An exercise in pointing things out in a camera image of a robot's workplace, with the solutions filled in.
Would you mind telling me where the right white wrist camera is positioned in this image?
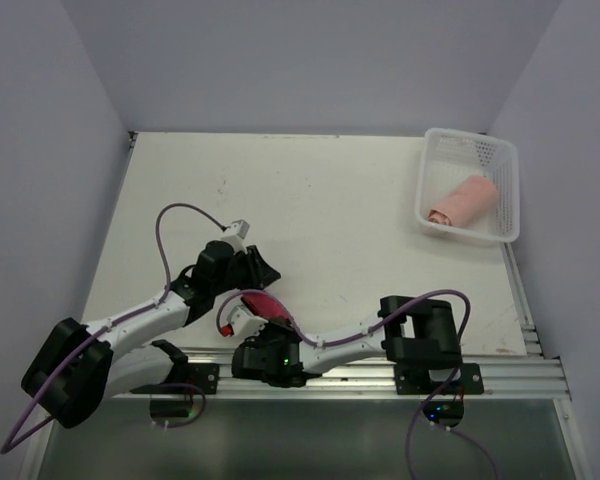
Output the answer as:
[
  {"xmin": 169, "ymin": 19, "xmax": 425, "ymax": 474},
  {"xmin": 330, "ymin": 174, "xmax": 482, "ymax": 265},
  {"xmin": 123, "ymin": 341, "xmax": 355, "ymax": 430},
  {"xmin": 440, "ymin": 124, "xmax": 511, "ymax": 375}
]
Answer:
[{"xmin": 220, "ymin": 306, "xmax": 267, "ymax": 339}]

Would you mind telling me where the black cloth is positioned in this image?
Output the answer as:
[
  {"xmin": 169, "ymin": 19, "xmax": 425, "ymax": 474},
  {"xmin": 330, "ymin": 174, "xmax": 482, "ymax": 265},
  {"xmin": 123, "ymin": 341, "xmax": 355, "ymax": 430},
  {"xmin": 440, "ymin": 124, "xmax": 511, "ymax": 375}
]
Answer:
[{"xmin": 241, "ymin": 293, "xmax": 290, "ymax": 323}]

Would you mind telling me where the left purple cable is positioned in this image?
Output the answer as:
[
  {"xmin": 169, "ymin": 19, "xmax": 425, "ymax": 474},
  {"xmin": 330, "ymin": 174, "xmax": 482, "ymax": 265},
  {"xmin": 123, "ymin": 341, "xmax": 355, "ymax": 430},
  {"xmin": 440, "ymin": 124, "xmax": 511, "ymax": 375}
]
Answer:
[{"xmin": 0, "ymin": 202, "xmax": 229, "ymax": 455}]

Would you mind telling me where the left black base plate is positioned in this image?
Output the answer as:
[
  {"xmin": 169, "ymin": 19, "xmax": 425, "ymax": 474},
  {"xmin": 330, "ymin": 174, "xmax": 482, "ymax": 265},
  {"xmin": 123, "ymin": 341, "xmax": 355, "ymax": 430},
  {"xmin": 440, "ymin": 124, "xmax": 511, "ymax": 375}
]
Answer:
[{"xmin": 166, "ymin": 362, "xmax": 220, "ymax": 395}]

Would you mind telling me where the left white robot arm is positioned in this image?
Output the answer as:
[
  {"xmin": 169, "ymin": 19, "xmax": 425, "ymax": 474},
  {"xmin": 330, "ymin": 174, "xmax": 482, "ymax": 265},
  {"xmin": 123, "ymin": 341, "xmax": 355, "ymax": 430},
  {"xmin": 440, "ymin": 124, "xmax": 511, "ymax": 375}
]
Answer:
[{"xmin": 21, "ymin": 240, "xmax": 281, "ymax": 428}]

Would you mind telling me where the aluminium mounting rail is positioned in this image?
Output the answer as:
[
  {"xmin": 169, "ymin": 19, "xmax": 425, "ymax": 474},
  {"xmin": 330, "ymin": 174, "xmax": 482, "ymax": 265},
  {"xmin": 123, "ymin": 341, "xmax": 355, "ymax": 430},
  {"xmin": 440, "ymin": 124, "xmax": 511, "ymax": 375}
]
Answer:
[{"xmin": 99, "ymin": 349, "xmax": 566, "ymax": 401}]

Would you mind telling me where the white plastic basket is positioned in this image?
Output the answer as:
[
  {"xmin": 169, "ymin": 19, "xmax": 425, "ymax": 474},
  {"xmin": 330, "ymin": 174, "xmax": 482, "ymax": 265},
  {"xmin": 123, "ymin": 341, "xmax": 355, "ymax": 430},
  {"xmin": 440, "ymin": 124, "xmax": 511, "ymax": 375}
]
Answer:
[{"xmin": 414, "ymin": 128, "xmax": 520, "ymax": 243}]

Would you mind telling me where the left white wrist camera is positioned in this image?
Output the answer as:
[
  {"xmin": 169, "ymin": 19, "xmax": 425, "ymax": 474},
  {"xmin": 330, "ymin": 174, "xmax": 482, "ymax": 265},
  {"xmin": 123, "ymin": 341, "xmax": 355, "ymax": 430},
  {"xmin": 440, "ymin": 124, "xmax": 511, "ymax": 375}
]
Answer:
[{"xmin": 221, "ymin": 219, "xmax": 250, "ymax": 252}]

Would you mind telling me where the pink towel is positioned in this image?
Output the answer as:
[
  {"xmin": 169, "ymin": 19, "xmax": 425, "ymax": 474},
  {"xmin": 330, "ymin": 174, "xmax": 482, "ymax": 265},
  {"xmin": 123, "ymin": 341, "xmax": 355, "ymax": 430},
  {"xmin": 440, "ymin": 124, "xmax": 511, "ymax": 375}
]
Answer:
[{"xmin": 427, "ymin": 176, "xmax": 499, "ymax": 228}]

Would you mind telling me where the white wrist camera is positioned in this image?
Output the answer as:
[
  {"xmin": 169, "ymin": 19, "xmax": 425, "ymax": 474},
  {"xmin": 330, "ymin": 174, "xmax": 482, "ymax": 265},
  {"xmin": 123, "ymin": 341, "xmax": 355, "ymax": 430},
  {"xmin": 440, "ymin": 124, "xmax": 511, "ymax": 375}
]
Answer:
[
  {"xmin": 221, "ymin": 219, "xmax": 250, "ymax": 252},
  {"xmin": 220, "ymin": 306, "xmax": 267, "ymax": 339}
]

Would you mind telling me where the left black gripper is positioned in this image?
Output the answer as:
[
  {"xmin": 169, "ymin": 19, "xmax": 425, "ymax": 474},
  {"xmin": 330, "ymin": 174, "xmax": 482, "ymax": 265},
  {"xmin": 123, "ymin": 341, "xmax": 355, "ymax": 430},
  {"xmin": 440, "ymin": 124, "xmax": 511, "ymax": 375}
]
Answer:
[{"xmin": 211, "ymin": 244, "xmax": 280, "ymax": 295}]

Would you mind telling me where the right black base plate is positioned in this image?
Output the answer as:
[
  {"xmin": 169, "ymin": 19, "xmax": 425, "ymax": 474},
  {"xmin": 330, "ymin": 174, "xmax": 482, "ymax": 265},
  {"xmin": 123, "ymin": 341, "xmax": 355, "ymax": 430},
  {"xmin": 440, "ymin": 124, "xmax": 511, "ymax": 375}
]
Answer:
[{"xmin": 393, "ymin": 363, "xmax": 485, "ymax": 395}]

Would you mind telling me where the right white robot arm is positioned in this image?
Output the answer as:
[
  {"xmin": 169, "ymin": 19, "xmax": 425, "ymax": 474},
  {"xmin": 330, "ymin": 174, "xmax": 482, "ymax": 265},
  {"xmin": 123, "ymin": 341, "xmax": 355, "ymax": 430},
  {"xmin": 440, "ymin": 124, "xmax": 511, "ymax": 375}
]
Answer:
[{"xmin": 231, "ymin": 293, "xmax": 462, "ymax": 393}]

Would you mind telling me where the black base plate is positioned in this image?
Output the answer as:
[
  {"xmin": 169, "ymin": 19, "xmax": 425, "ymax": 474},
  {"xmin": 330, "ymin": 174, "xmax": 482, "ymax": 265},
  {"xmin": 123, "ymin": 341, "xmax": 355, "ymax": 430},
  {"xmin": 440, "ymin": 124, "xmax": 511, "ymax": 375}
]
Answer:
[
  {"xmin": 393, "ymin": 363, "xmax": 485, "ymax": 395},
  {"xmin": 166, "ymin": 362, "xmax": 220, "ymax": 395}
]

